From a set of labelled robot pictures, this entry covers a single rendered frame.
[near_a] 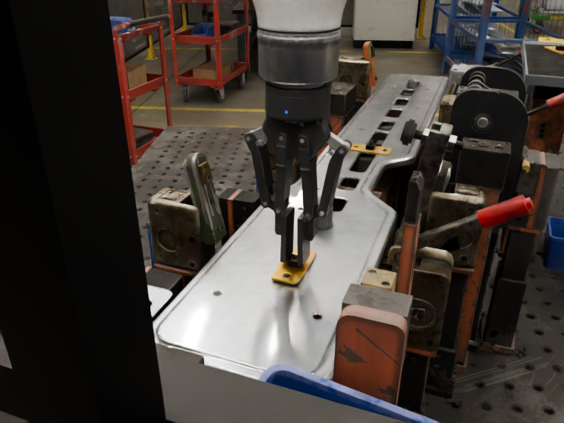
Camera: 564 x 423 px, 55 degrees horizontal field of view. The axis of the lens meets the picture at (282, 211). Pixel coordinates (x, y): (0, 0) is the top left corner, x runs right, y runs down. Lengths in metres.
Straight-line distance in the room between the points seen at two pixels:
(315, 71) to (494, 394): 0.66
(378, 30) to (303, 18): 7.07
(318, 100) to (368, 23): 7.01
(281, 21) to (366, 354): 0.35
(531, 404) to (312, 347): 0.53
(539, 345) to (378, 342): 0.85
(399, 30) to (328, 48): 7.07
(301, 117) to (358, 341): 0.32
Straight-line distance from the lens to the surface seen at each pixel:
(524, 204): 0.62
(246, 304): 0.66
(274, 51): 0.58
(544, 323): 1.23
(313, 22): 0.57
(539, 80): 1.12
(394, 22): 7.63
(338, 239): 0.79
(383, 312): 0.33
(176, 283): 0.75
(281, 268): 0.71
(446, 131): 0.59
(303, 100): 0.60
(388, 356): 0.34
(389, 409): 0.33
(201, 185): 0.78
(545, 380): 1.09
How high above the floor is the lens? 1.40
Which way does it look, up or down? 28 degrees down
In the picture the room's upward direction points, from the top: straight up
